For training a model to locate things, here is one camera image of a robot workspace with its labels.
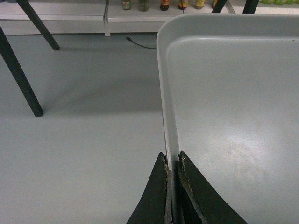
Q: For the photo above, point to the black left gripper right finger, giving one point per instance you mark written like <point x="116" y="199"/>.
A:
<point x="200" y="202"/>

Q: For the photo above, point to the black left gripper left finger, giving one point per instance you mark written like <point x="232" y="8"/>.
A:
<point x="154" y="206"/>

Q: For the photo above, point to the grey-silver rectangular tray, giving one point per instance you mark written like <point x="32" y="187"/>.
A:
<point x="230" y="97"/>

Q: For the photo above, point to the white lower shelf board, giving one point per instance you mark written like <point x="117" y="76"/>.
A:
<point x="107" y="16"/>

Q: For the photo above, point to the black table leg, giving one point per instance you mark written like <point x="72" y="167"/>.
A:
<point x="14" y="66"/>

